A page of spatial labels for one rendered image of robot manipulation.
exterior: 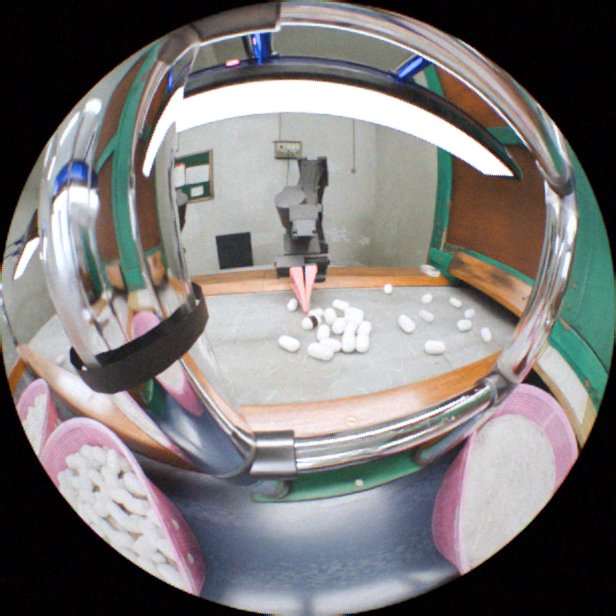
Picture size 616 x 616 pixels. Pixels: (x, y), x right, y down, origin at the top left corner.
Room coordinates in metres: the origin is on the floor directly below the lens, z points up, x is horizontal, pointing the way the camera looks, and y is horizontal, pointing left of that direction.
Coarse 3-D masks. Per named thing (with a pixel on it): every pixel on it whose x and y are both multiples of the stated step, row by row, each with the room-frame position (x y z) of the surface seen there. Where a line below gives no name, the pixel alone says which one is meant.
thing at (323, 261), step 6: (276, 258) 0.31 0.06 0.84; (306, 258) 0.32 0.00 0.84; (312, 258) 0.32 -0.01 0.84; (318, 258) 0.32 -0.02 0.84; (324, 258) 0.32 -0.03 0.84; (318, 264) 0.34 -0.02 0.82; (324, 264) 0.34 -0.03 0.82; (276, 276) 0.34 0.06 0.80; (282, 276) 0.34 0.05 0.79; (288, 276) 0.34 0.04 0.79
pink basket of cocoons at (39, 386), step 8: (32, 384) -0.07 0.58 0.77; (40, 384) -0.04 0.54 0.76; (24, 392) -0.11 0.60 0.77; (32, 392) -0.09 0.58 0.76; (40, 392) -0.06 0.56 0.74; (48, 392) -0.03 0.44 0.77; (24, 400) -0.13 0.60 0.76; (32, 400) -0.10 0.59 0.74; (48, 400) -0.04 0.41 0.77; (24, 408) -0.15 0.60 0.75; (48, 408) -0.05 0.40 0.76; (56, 408) -0.04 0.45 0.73; (24, 416) -0.17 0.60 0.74; (48, 416) -0.06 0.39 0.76; (56, 416) -0.05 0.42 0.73; (48, 424) -0.07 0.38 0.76; (56, 424) -0.06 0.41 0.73; (48, 432) -0.09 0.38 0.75; (40, 440) -0.11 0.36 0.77; (40, 448) -0.12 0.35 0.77; (40, 456) -0.14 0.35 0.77
